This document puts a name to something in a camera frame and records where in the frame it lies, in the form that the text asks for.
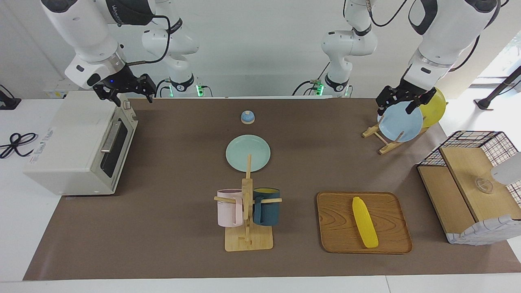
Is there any pink mug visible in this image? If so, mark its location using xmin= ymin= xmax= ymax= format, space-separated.
xmin=217 ymin=189 xmax=244 ymax=227

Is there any yellow corn cob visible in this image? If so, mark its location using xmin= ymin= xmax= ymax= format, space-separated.
xmin=352 ymin=197 xmax=379 ymax=249

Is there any yellow plate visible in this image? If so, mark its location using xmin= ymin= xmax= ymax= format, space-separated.
xmin=419 ymin=87 xmax=447 ymax=129

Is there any small clear glass dish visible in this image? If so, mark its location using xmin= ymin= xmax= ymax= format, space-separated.
xmin=475 ymin=177 xmax=494 ymax=194

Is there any black left arm base cable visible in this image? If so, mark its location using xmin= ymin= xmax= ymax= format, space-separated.
xmin=291 ymin=61 xmax=331 ymax=96

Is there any dark blue mug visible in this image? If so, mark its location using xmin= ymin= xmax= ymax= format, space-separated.
xmin=252 ymin=188 xmax=281 ymax=227

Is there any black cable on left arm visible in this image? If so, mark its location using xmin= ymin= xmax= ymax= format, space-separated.
xmin=343 ymin=0 xmax=482 ymax=73

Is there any brown table mat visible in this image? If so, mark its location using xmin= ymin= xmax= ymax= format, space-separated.
xmin=22 ymin=98 xmax=521 ymax=281

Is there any brown wooden tray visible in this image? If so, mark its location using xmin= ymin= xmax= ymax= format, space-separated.
xmin=317 ymin=191 xmax=413 ymax=255

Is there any black clamp mount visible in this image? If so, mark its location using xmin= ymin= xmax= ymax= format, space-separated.
xmin=0 ymin=84 xmax=22 ymax=110

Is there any coiled black cable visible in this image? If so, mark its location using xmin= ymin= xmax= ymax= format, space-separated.
xmin=0 ymin=132 xmax=38 ymax=159

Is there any light blue plate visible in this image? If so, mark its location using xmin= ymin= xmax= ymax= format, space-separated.
xmin=379 ymin=101 xmax=424 ymax=143

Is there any mint green plate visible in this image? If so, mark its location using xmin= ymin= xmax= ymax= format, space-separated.
xmin=226 ymin=135 xmax=271 ymax=173

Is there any white toaster oven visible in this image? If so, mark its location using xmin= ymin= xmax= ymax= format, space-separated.
xmin=22 ymin=90 xmax=139 ymax=197

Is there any white power box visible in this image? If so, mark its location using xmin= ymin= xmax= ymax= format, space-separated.
xmin=44 ymin=79 xmax=82 ymax=99

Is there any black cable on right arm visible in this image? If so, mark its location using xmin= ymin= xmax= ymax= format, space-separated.
xmin=118 ymin=14 xmax=171 ymax=66

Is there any black tripod stand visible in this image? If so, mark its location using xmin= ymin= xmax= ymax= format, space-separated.
xmin=474 ymin=65 xmax=521 ymax=110

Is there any wooden mug rack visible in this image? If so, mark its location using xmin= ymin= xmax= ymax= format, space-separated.
xmin=214 ymin=154 xmax=282 ymax=252

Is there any toaster oven glass door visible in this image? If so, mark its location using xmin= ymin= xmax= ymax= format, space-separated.
xmin=99 ymin=108 xmax=139 ymax=192

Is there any blurry white rounded object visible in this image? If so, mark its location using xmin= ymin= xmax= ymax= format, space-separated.
xmin=490 ymin=151 xmax=521 ymax=186

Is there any wooden shelf with wire basket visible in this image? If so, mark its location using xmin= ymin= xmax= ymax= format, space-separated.
xmin=417 ymin=130 xmax=521 ymax=246

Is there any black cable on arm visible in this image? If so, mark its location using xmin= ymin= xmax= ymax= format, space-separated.
xmin=343 ymin=0 xmax=482 ymax=73
xmin=118 ymin=14 xmax=171 ymax=66

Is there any wooden plate rack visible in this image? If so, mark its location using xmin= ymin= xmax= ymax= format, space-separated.
xmin=362 ymin=124 xmax=430 ymax=155

